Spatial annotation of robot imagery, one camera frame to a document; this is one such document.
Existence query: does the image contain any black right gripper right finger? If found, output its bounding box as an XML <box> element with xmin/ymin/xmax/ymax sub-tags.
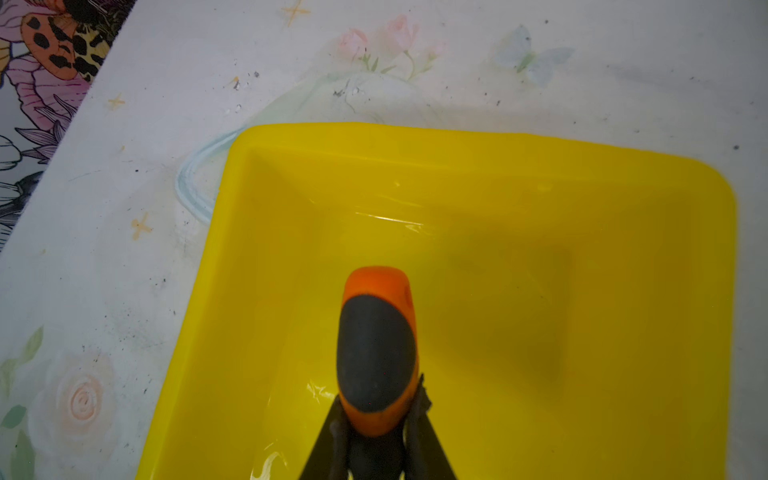
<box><xmin>405</xmin><ymin>375</ymin><xmax>457</xmax><ymax>480</ymax></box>

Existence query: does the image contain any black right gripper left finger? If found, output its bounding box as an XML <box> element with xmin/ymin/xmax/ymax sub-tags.
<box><xmin>299</xmin><ymin>395</ymin><xmax>350</xmax><ymax>480</ymax></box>

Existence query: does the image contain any orange and black screwdriver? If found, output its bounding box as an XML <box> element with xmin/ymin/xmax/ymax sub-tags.
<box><xmin>336</xmin><ymin>266</ymin><xmax>419</xmax><ymax>479</ymax></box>

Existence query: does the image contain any yellow plastic bin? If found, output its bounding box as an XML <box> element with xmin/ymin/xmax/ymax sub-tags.
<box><xmin>138</xmin><ymin>124</ymin><xmax>737</xmax><ymax>479</ymax></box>

